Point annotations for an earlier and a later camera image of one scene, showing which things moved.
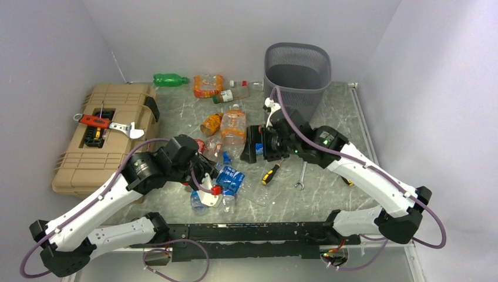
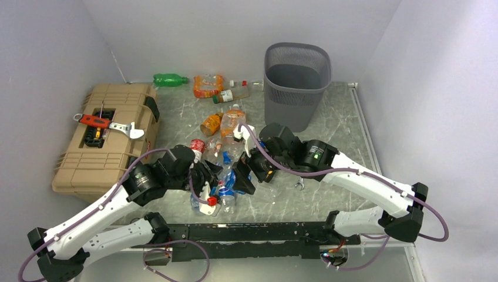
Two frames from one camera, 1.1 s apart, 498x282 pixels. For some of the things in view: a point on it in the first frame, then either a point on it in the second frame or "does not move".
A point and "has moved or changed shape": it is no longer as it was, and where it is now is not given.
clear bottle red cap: [253, 86] does not move
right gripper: [253, 137] to [243, 167]
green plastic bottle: [161, 80] does not move
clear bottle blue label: [229, 180] has moved or changed shape
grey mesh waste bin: [301, 71] does not move
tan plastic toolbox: [93, 156] does not move
